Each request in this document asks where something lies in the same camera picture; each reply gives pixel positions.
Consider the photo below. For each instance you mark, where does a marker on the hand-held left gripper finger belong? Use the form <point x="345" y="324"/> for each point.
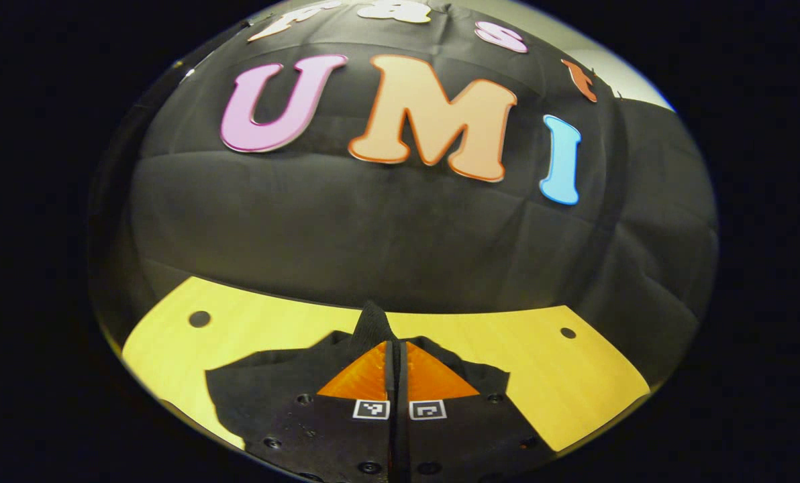
<point x="390" y="382"/>
<point x="401" y="382"/>

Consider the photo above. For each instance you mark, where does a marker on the black buttoned garment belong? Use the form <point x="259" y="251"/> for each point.
<point x="272" y="382"/>

